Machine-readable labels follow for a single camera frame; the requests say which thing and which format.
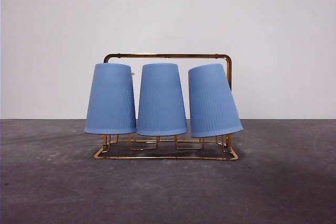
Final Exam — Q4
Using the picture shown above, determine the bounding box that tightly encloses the blue ribbed plastic cup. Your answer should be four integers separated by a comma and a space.
83, 62, 138, 135
187, 63, 243, 138
136, 63, 188, 136

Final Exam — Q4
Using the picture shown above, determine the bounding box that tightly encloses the gold wire cup holder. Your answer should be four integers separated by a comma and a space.
93, 53, 239, 162

